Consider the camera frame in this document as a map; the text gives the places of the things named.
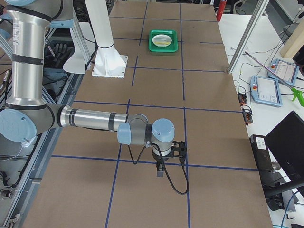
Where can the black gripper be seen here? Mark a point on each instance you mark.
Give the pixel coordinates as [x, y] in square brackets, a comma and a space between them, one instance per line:
[160, 157]

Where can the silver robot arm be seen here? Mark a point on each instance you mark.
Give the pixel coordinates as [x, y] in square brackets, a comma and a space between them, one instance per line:
[27, 115]

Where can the black mini computer box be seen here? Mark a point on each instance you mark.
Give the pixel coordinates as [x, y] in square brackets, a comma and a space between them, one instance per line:
[261, 154]

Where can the black monitor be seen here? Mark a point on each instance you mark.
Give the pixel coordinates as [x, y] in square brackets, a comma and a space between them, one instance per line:
[286, 143]

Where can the green plastic tray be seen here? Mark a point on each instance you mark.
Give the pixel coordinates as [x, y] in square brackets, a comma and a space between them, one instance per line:
[173, 47]

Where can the white round plate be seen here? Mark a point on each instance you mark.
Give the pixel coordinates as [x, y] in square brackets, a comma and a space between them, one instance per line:
[161, 38]

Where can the near blue teach pendant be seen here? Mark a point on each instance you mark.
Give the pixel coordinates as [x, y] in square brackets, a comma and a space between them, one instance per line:
[265, 90]

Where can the blue teach pendant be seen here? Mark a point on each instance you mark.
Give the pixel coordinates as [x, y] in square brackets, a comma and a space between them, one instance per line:
[265, 90]
[285, 71]

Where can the metal reacher grabber tool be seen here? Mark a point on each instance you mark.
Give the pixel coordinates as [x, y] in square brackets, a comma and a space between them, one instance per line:
[296, 93]

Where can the far blue teach pendant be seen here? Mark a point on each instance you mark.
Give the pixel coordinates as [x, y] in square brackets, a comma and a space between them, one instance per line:
[285, 71]

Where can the red cylinder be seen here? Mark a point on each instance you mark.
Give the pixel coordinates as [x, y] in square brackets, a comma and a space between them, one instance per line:
[221, 8]

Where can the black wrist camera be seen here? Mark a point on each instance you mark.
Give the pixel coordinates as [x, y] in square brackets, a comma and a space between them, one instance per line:
[179, 149]

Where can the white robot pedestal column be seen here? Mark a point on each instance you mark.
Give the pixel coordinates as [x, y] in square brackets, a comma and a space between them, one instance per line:
[108, 61]

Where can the aluminium frame post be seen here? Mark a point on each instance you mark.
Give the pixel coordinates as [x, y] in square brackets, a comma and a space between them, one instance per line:
[257, 14]

